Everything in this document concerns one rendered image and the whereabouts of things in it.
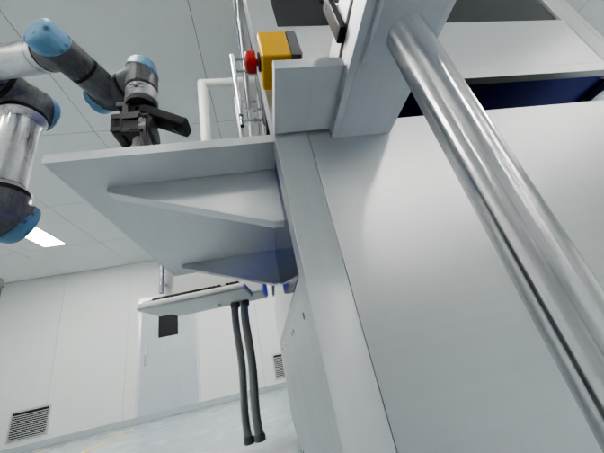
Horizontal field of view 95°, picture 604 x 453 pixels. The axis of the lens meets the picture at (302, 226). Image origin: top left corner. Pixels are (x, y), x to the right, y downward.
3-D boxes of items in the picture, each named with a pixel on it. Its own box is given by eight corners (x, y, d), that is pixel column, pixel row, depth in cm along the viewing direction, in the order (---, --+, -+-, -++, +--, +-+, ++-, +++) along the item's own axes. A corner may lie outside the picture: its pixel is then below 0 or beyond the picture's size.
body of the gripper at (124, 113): (125, 155, 67) (127, 119, 72) (163, 151, 69) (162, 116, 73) (109, 132, 60) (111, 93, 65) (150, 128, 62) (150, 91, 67)
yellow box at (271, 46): (298, 89, 56) (292, 66, 59) (302, 53, 50) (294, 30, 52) (262, 92, 55) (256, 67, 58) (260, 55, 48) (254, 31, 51)
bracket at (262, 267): (279, 285, 104) (274, 253, 109) (279, 282, 101) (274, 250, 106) (184, 302, 98) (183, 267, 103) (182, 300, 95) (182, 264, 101)
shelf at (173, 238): (293, 256, 118) (292, 252, 119) (314, 137, 55) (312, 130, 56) (174, 276, 110) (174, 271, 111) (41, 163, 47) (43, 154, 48)
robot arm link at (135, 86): (163, 104, 75) (150, 76, 68) (163, 117, 73) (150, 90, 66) (133, 107, 74) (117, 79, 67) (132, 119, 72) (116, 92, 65)
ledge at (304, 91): (344, 128, 54) (342, 119, 55) (364, 64, 43) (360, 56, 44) (274, 134, 52) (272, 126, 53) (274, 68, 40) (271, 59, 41)
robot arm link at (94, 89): (69, 70, 71) (103, 52, 69) (109, 103, 81) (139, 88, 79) (65, 91, 68) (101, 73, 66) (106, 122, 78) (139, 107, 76)
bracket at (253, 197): (284, 226, 59) (274, 176, 64) (284, 220, 56) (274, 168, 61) (109, 252, 53) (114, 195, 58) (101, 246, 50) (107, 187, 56)
